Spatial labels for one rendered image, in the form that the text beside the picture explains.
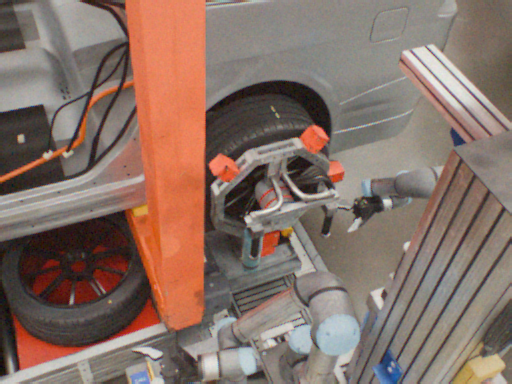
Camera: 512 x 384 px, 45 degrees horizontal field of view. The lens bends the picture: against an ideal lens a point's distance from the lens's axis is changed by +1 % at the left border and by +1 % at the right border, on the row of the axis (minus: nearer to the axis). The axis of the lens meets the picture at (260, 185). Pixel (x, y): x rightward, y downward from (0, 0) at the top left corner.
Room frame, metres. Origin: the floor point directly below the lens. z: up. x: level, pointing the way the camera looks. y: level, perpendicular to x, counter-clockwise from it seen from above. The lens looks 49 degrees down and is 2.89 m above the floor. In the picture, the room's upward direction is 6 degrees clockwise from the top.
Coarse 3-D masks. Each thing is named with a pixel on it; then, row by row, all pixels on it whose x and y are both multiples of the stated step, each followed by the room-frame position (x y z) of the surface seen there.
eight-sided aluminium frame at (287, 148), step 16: (272, 144) 1.79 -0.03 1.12; (288, 144) 1.81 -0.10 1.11; (240, 160) 1.71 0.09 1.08; (256, 160) 1.69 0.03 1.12; (272, 160) 1.73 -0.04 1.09; (320, 160) 1.84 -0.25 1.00; (240, 176) 1.67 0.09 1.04; (224, 192) 1.63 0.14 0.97; (304, 192) 1.89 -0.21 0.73; (224, 224) 1.63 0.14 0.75; (240, 224) 1.72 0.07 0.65
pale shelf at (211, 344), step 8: (216, 336) 1.25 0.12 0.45; (200, 344) 1.20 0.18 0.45; (208, 344) 1.21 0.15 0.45; (216, 344) 1.21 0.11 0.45; (192, 352) 1.16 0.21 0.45; (200, 352) 1.17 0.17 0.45; (128, 368) 1.06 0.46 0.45; (136, 368) 1.06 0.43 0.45; (144, 368) 1.07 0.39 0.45; (152, 368) 1.07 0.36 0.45; (160, 368) 1.08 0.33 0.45; (128, 376) 1.03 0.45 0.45; (160, 376) 1.04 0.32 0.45
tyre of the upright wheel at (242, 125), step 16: (256, 96) 2.01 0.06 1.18; (272, 96) 2.03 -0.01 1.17; (224, 112) 1.92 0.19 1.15; (240, 112) 1.91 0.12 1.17; (256, 112) 1.91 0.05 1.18; (272, 112) 1.93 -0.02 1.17; (288, 112) 1.96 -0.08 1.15; (304, 112) 2.05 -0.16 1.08; (208, 128) 1.86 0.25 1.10; (224, 128) 1.83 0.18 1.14; (240, 128) 1.82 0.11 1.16; (256, 128) 1.81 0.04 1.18; (272, 128) 1.83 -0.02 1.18; (288, 128) 1.86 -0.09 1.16; (304, 128) 1.89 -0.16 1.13; (208, 144) 1.79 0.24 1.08; (224, 144) 1.76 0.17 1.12; (240, 144) 1.75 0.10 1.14; (256, 144) 1.78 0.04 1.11; (208, 160) 1.72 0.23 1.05; (208, 176) 1.69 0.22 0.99; (208, 192) 1.69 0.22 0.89; (208, 208) 1.69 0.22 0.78
